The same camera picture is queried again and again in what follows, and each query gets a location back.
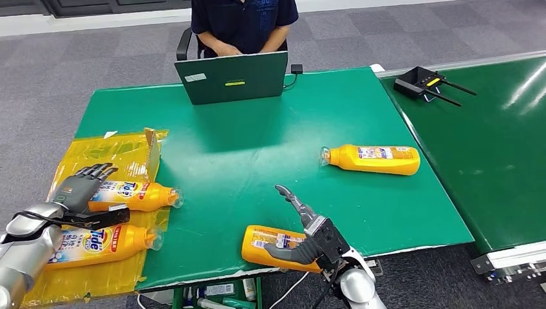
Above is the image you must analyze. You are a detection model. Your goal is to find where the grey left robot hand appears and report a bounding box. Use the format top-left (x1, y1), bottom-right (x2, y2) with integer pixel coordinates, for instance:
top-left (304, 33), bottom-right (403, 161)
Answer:
top-left (50, 162), bottom-right (131, 231)

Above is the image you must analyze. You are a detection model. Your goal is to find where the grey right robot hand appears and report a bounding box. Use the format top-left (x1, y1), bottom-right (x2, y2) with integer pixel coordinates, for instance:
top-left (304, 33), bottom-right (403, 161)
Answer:
top-left (263, 184), bottom-right (321, 266)

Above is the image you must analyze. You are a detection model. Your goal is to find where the orange detergent bottle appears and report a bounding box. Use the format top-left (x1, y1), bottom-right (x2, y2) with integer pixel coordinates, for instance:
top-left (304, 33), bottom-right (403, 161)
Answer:
top-left (44, 225), bottom-right (164, 272)
top-left (319, 144), bottom-right (422, 176)
top-left (88, 181), bottom-right (185, 213)
top-left (241, 225), bottom-right (325, 274)

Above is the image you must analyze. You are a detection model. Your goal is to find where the teal green bottle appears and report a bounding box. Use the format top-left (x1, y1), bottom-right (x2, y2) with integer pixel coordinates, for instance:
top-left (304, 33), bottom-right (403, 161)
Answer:
top-left (221, 297), bottom-right (257, 309)

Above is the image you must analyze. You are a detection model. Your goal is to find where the white labelled bottle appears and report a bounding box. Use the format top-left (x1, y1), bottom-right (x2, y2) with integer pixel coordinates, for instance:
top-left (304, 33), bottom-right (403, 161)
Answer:
top-left (204, 283), bottom-right (236, 297)

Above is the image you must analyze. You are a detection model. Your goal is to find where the white plastic bottle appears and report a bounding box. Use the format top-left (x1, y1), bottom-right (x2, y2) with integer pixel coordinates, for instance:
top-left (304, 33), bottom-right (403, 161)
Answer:
top-left (196, 297), bottom-right (234, 309)

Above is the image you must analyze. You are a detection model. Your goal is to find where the white tube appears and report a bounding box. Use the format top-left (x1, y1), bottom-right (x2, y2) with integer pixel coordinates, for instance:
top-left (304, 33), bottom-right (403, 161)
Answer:
top-left (242, 278), bottom-right (257, 301)

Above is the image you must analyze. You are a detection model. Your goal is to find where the yellow plastic sheet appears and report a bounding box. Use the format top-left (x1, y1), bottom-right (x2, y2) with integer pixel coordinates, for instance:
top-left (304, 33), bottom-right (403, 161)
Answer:
top-left (21, 127), bottom-right (171, 308)

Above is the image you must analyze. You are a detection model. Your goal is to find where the brown cardboard piece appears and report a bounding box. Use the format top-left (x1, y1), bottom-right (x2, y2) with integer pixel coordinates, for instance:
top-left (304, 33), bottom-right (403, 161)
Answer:
top-left (144, 127), bottom-right (163, 182)

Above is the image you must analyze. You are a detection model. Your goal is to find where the dark green laptop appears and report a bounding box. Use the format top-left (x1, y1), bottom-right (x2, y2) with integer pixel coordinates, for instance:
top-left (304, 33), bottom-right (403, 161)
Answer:
top-left (174, 51), bottom-right (290, 106)

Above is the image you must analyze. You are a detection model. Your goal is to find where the black office chair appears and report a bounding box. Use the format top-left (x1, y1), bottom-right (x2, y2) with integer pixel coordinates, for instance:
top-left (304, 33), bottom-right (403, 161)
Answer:
top-left (176, 26), bottom-right (291, 61)

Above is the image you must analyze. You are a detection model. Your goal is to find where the black router with antennas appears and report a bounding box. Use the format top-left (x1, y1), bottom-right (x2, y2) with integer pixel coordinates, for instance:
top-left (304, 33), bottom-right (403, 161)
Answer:
top-left (393, 66), bottom-right (478, 108)

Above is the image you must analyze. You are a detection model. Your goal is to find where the dark green conveyor belt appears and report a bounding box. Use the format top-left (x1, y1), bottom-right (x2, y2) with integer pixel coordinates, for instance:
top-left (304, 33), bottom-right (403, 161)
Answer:
top-left (375, 51), bottom-right (546, 285)

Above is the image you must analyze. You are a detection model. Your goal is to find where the person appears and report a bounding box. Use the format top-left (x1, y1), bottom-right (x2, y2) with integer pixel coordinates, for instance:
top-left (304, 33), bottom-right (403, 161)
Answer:
top-left (191, 0), bottom-right (299, 59)

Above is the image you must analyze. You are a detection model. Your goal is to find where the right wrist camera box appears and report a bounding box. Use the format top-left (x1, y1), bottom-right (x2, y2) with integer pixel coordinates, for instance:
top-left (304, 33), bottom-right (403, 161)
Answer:
top-left (303, 215), bottom-right (352, 272)

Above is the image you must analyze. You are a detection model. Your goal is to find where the white cable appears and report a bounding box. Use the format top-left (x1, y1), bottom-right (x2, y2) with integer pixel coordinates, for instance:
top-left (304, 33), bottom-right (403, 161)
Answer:
top-left (268, 272), bottom-right (310, 309)

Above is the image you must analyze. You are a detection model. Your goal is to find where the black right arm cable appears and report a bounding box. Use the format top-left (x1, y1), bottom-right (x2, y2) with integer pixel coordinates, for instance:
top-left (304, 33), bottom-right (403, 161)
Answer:
top-left (313, 262), bottom-right (342, 309)

